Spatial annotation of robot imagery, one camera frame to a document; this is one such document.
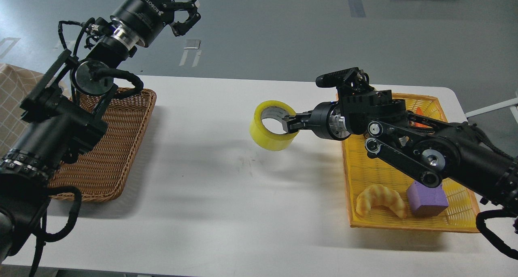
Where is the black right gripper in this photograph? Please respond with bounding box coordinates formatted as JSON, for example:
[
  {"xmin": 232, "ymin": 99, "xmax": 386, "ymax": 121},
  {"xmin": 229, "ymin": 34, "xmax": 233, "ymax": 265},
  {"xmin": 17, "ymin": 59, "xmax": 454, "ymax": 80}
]
[{"xmin": 282, "ymin": 102, "xmax": 351, "ymax": 141}]

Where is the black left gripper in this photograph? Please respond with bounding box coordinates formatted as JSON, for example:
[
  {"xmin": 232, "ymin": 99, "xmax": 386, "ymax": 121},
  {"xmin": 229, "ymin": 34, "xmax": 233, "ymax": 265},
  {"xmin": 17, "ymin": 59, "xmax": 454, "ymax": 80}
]
[{"xmin": 110, "ymin": 0, "xmax": 205, "ymax": 48}]

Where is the yellow tape roll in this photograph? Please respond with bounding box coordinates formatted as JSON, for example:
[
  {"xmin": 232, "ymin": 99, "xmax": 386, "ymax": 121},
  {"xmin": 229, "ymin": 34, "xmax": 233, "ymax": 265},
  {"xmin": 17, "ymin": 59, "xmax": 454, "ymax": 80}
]
[{"xmin": 248, "ymin": 100, "xmax": 298, "ymax": 151}]

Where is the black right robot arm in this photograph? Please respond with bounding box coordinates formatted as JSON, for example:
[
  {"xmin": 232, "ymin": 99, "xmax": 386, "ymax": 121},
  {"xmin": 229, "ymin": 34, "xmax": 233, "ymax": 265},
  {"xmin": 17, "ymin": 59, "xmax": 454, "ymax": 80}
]
[{"xmin": 281, "ymin": 67, "xmax": 518, "ymax": 216}]

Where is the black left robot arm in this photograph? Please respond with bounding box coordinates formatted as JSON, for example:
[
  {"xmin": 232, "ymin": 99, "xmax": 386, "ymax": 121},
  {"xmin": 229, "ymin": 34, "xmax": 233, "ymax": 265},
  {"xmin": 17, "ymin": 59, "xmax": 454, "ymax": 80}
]
[{"xmin": 0, "ymin": 0, "xmax": 201, "ymax": 271}]

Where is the yellow plastic basket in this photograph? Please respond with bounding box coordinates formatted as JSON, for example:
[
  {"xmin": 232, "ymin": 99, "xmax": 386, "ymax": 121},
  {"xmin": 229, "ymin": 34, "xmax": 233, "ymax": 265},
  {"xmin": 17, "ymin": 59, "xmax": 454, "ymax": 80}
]
[{"xmin": 336, "ymin": 92, "xmax": 480, "ymax": 233}]

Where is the toy croissant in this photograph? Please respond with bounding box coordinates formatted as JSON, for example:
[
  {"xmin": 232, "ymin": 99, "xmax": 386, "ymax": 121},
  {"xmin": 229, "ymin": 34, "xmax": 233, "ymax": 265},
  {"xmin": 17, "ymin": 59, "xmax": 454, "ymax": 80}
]
[{"xmin": 355, "ymin": 184, "xmax": 408, "ymax": 219}]

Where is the orange toy carrot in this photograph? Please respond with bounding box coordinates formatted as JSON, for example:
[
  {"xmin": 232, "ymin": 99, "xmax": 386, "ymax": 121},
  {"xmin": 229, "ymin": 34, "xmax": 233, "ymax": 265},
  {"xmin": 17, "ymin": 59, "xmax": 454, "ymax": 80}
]
[{"xmin": 414, "ymin": 107, "xmax": 429, "ymax": 128}]

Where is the purple foam cube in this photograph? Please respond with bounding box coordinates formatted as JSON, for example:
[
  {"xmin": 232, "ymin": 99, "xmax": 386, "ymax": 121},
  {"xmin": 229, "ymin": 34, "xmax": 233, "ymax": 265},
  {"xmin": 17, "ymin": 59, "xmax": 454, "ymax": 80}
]
[{"xmin": 406, "ymin": 181, "xmax": 449, "ymax": 217}]

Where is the brown wicker basket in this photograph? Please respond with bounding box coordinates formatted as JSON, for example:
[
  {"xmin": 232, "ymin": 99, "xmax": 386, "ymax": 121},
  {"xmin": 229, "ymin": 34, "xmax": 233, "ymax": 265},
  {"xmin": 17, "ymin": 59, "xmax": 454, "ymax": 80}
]
[{"xmin": 49, "ymin": 89, "xmax": 157, "ymax": 203}]

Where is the beige checkered cloth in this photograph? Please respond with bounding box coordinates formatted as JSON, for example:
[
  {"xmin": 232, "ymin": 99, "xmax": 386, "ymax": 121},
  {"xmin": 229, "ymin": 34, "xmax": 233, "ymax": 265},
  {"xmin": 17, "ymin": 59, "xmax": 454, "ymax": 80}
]
[{"xmin": 0, "ymin": 63, "xmax": 44, "ymax": 156}]

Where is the black corrugated hose left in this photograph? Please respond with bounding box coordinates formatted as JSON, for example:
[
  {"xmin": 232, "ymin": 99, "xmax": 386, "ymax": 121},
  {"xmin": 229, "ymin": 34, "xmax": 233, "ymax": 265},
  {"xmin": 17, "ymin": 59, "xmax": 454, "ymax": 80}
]
[{"xmin": 28, "ymin": 186, "xmax": 83, "ymax": 277}]

